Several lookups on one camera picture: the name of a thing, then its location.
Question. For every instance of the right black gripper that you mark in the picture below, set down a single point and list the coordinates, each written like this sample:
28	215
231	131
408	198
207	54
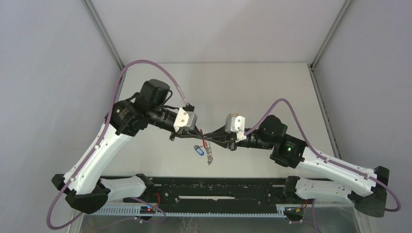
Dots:
223	138

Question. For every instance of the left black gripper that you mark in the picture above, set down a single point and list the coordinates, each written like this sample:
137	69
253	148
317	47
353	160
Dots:
195	133

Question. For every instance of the metal key holder red handle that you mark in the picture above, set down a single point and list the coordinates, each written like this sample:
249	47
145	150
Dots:
207	147

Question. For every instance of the blue key tag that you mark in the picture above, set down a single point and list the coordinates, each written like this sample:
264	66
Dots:
199	150

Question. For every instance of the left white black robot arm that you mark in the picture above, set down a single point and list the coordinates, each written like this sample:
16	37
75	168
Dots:
84	187

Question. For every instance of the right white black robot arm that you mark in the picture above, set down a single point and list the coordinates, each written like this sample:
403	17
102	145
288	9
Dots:
345	182

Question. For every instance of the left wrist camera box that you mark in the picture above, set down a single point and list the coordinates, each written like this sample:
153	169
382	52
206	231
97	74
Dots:
184	120

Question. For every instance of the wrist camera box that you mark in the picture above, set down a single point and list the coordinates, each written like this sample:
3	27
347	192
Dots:
184	120
235	124

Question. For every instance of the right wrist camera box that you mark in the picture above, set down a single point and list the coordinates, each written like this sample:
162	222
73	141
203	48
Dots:
235	124

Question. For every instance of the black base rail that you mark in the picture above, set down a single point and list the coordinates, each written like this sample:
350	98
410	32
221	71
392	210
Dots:
218	194

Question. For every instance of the grey slotted cable duct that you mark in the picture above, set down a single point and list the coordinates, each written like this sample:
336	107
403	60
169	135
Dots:
138	210

